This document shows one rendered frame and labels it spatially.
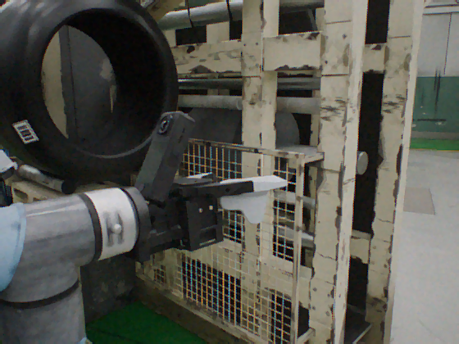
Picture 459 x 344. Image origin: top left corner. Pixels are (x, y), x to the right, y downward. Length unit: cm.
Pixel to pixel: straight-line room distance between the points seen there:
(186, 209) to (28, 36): 79
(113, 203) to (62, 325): 13
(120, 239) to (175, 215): 8
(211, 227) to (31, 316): 21
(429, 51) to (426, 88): 83
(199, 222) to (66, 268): 16
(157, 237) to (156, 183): 6
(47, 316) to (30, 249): 7
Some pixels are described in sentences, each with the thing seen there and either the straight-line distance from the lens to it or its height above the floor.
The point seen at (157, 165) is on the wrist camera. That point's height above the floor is 110.
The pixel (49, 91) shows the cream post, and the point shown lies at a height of 117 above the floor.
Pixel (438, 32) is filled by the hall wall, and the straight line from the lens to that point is 1030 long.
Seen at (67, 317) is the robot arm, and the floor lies 97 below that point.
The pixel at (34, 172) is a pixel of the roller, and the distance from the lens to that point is 143.
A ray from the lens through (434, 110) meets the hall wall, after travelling 1019.
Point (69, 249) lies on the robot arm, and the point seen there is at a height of 104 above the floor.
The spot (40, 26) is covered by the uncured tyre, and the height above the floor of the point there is 134.
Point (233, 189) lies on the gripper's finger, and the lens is 48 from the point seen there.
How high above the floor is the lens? 119
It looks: 12 degrees down
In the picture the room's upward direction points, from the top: straight up
